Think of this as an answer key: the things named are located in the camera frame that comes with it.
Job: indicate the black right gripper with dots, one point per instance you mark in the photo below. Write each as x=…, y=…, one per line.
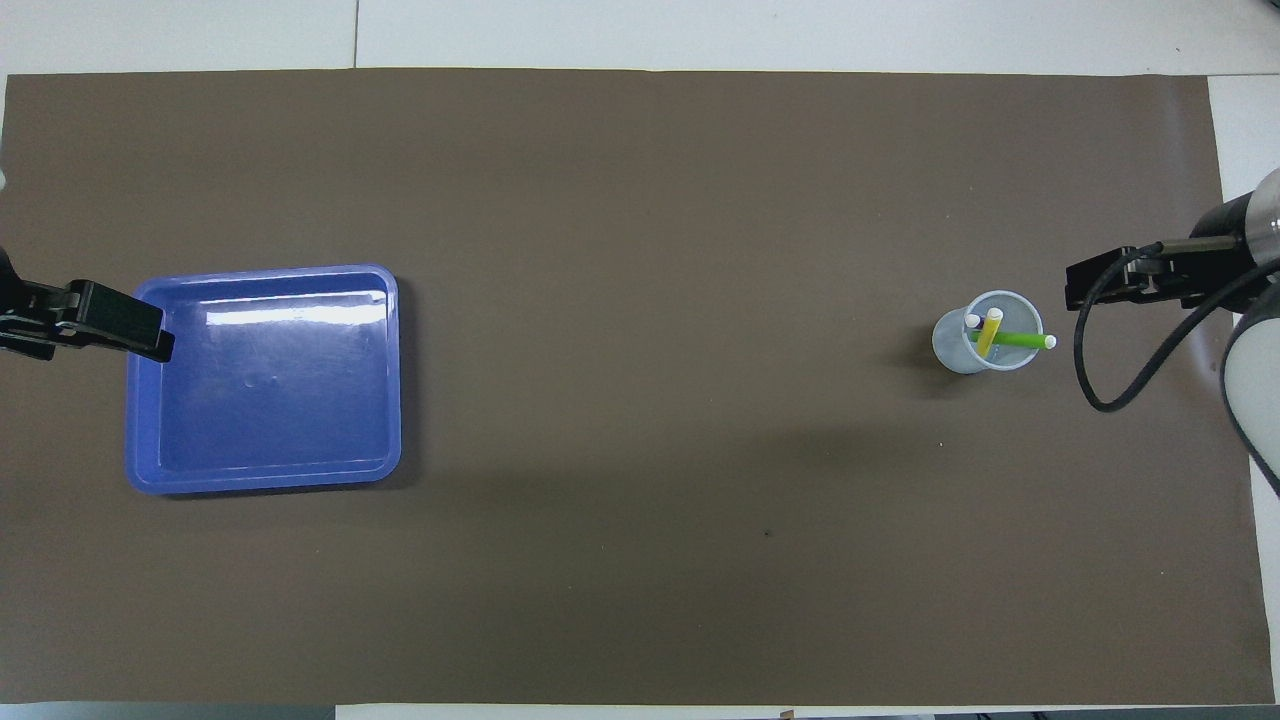
x=1215, y=270

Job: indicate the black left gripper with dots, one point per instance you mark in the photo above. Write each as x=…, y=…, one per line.
x=8, y=275

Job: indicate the green marker pen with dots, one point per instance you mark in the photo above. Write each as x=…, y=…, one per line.
x=1025, y=340

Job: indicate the yellow marker pen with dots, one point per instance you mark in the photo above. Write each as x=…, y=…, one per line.
x=990, y=335

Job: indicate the purple marker pen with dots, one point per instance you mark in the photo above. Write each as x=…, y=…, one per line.
x=972, y=321

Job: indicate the translucent plastic cup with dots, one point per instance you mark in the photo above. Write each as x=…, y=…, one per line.
x=950, y=350

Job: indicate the blue plastic tray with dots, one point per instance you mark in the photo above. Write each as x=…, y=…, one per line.
x=270, y=400

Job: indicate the brown table mat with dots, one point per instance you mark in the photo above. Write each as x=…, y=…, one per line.
x=640, y=200

